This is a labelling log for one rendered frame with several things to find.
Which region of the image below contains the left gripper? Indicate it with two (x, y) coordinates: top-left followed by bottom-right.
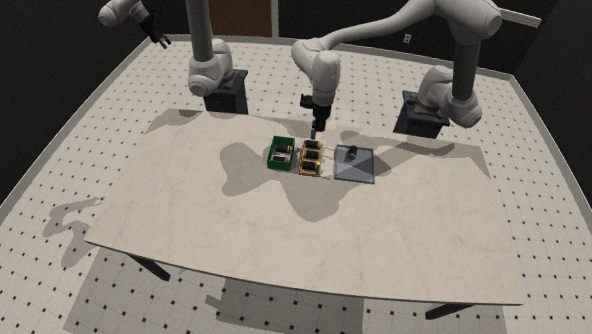
(300, 89), (336, 140)

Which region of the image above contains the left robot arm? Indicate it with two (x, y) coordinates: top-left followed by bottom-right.
(291, 0), (502, 128)

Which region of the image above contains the tan battery holder board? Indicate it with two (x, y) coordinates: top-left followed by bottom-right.
(299, 139), (322, 177)

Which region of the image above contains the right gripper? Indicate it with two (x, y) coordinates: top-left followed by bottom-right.
(131, 7), (171, 49)

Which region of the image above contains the green open-top box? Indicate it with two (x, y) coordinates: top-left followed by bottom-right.
(267, 136), (295, 171)

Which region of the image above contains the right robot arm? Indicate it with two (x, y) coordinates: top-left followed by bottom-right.
(99, 0), (240, 97)

